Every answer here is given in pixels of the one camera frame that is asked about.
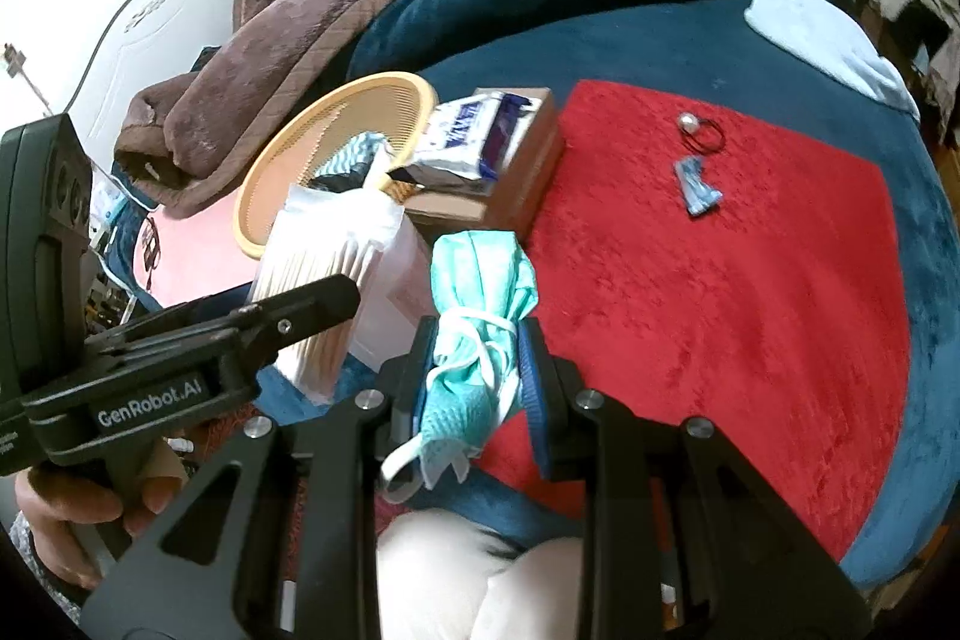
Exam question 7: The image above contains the teal face mask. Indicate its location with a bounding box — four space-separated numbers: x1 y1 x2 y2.
381 230 539 505

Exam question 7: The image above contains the cotton swab packet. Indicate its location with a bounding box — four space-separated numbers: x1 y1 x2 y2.
249 185 404 404

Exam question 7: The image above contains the blue white striped towel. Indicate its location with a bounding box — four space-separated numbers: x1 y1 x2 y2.
306 131 394 193

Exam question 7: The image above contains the pearl hair tie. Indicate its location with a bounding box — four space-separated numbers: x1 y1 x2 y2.
675 112 728 158

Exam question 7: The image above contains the person's left hand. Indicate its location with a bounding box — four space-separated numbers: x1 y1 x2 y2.
14 440 187 591

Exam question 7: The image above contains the pink sheet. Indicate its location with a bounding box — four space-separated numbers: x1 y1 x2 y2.
133 190 259 307

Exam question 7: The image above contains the red fuzzy mat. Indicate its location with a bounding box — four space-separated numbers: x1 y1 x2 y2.
374 77 913 566

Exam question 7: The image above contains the brown cardboard box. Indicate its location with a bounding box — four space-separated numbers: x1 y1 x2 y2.
404 88 565 242

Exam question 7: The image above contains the blue white tissue pack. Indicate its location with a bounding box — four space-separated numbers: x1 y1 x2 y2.
389 91 544 197

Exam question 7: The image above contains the orange plastic mesh basket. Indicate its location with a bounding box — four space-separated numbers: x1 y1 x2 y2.
233 71 438 260

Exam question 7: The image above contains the brown quilted blanket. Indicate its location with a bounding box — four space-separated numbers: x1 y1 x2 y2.
114 0 394 218

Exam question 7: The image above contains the light blue folded cloth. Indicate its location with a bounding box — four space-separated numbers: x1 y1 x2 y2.
743 0 921 122

